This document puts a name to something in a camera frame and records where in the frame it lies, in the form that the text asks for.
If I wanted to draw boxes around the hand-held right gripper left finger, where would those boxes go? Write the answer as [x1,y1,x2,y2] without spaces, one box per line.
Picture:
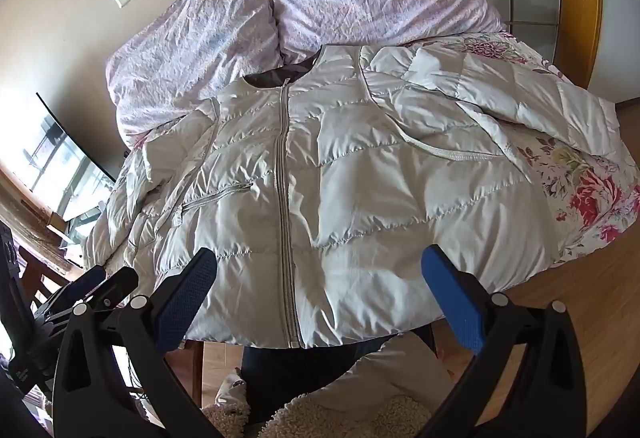
[52,247,221,438]

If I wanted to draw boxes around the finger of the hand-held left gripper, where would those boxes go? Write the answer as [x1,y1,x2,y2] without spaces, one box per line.
[35,267,139,334]
[34,266,107,319]

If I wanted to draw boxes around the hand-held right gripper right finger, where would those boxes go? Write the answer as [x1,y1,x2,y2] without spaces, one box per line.
[421,244,591,438]

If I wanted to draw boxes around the white puffer jacket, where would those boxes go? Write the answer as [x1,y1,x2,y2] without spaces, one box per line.
[82,43,621,349]

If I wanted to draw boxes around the wooden desk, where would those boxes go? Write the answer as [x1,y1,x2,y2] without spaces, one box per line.
[0,168,101,304]

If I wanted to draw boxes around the person's dark pants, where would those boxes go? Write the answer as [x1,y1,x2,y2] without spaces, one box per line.
[240,324,437,438]

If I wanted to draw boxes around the window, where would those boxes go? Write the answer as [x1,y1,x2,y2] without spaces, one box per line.
[30,92,117,225]

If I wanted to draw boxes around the floral bed sheet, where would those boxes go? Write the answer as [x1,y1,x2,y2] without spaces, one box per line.
[400,30,640,264]

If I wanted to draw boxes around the wooden bed frame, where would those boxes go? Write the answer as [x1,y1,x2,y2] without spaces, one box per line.
[165,337,206,411]

